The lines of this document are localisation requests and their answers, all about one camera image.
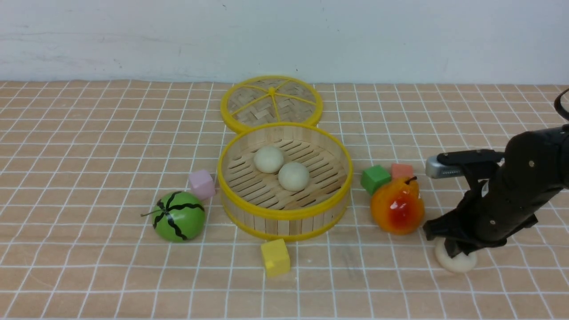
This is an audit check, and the bamboo steamer tray yellow rim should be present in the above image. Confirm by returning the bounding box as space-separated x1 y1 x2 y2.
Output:
217 122 354 242

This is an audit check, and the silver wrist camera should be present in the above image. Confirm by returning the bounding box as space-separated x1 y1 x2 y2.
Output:
425 148 505 180

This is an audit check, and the green toy watermelon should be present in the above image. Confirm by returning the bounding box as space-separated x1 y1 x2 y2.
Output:
140 191 206 243

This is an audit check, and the bamboo steamer lid yellow rim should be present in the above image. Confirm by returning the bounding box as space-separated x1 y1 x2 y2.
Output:
220 75 324 133

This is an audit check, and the orange toy pear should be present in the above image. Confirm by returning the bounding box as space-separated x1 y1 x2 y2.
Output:
370 176 425 235

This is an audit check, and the white bun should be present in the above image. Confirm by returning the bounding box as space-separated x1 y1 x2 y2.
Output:
434 239 477 273
253 145 285 174
278 162 310 192

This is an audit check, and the green foam cube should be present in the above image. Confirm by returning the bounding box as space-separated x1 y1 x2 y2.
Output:
360 165 392 195

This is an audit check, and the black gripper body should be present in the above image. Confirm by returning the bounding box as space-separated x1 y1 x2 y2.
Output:
452 172 547 248

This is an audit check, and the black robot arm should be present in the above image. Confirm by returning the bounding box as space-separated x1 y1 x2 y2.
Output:
422 125 568 258

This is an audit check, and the black cable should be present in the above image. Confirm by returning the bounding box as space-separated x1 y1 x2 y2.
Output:
554 88 569 121

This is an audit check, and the yellow foam cube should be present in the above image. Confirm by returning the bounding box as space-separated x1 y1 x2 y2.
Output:
260 239 291 278

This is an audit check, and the pink foam cube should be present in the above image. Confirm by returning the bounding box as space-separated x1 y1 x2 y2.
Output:
188 170 216 200

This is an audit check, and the orange checkered tablecloth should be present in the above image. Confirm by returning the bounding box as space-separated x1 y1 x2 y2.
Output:
0 80 569 320

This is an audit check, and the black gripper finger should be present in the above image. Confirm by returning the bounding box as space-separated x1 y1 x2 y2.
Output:
422 212 463 241

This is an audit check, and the salmon foam cube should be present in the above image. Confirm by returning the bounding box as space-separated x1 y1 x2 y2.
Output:
391 163 414 180

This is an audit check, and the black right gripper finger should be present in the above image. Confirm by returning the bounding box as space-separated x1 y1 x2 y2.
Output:
445 238 478 259

